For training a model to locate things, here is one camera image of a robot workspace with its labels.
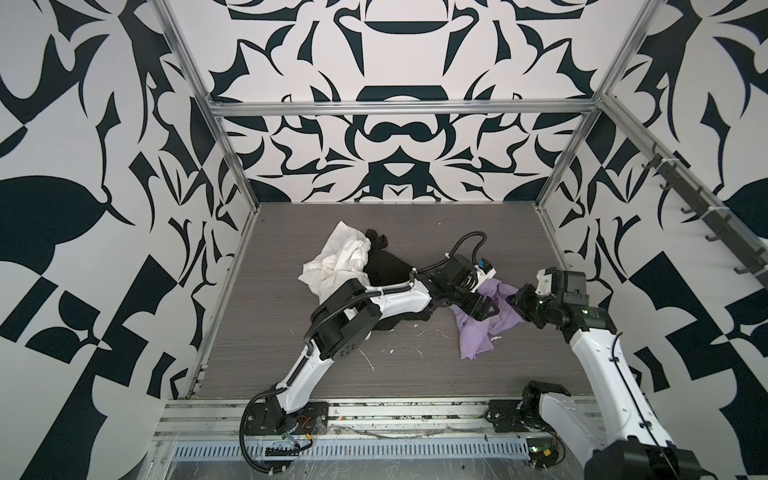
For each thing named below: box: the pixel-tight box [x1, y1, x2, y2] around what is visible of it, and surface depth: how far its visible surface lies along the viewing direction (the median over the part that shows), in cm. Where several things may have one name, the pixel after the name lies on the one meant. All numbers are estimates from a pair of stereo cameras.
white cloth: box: [298, 220, 372, 306], surface depth 94 cm
